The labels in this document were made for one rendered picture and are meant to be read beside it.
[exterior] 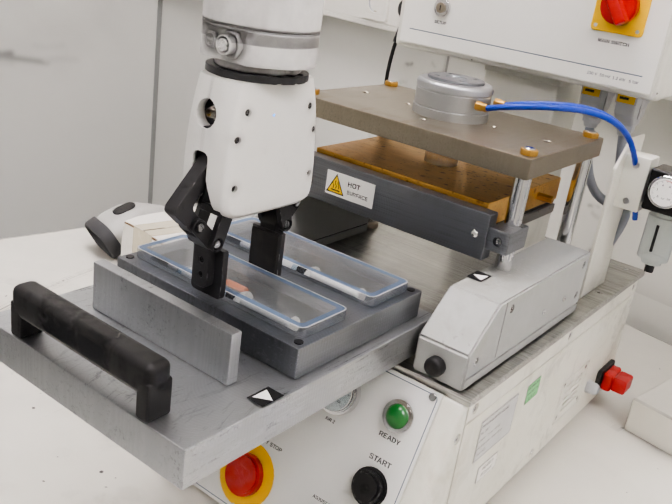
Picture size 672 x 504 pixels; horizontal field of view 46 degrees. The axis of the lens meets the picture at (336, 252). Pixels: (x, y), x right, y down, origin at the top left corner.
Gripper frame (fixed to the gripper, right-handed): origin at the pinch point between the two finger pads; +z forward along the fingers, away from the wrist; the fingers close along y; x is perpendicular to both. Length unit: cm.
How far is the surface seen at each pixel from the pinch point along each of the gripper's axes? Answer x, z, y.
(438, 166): -0.8, -4.3, 28.3
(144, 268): 6.9, 2.1, -3.7
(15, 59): 148, 15, 72
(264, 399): -10.3, 4.5, -7.5
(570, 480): -21.2, 26.6, 33.5
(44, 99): 146, 25, 79
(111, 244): 53, 23, 30
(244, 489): -1.0, 23.0, 2.7
